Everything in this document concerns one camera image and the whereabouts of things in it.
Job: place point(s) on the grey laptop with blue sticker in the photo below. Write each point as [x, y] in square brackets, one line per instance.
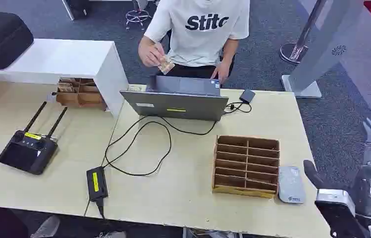
[185, 85]

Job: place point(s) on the grey kiosk stand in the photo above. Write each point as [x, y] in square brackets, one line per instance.
[323, 42]

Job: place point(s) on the black remote controller with antennas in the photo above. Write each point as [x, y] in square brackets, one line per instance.
[29, 151]

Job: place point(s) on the person's right hand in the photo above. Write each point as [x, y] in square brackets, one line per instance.
[149, 52]

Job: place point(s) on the grey laptop with yellow sticker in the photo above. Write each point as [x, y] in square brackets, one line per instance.
[178, 105]

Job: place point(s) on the loose card on desk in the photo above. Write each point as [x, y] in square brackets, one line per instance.
[136, 88]

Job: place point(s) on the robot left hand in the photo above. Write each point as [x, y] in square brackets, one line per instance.
[45, 228]

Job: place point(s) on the chrome stool base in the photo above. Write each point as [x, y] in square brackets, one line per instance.
[137, 16]

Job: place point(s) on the person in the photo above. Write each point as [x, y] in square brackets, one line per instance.
[201, 42]

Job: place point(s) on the black power brick yellow label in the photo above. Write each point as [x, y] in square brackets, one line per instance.
[96, 183]

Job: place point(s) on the chrome stanchion post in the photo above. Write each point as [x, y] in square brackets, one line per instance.
[298, 46]

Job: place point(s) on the person's left hand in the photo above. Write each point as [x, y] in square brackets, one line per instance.
[222, 70]

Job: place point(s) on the white desk shelf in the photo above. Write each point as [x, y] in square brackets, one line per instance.
[67, 60]

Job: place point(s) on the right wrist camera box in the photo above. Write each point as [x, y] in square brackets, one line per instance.
[339, 210]

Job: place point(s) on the dark cabinet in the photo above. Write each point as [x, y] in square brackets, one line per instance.
[77, 8]

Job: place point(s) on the grey card reader device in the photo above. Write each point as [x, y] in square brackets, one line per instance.
[291, 184]

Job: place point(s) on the wooden card box with cards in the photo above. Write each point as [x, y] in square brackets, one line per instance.
[80, 95]

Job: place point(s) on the small black charger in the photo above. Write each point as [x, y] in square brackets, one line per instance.
[247, 96]

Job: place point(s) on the empty wooden slotted card box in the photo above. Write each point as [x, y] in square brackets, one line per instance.
[246, 166]

